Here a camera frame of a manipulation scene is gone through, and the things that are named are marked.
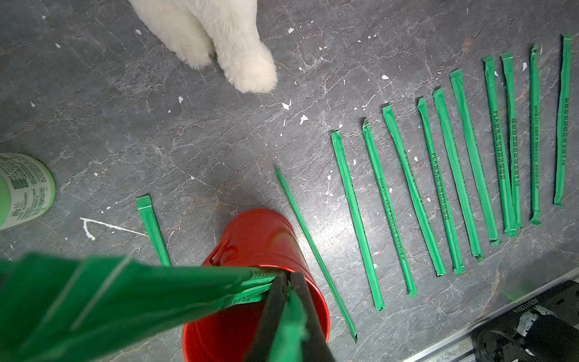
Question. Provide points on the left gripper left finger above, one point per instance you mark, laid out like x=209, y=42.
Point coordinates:
x=269, y=322

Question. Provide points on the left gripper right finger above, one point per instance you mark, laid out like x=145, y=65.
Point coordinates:
x=314, y=348

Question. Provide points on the twelfth green straw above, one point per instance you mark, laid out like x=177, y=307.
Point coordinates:
x=144, y=206

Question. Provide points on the eleventh green straw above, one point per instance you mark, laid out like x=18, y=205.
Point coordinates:
x=562, y=120

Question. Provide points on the thirteenth green straw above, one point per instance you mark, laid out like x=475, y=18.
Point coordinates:
x=291, y=331

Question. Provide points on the red cylindrical container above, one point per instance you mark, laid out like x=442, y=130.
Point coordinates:
x=256, y=238

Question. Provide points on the green straw bundle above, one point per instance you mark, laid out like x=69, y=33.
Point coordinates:
x=55, y=309

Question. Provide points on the small green lidded jar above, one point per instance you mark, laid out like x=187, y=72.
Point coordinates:
x=28, y=189

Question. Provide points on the white plush dog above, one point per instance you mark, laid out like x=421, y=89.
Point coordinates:
x=198, y=30

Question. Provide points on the metal base rail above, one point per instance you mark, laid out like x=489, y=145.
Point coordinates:
x=542, y=326

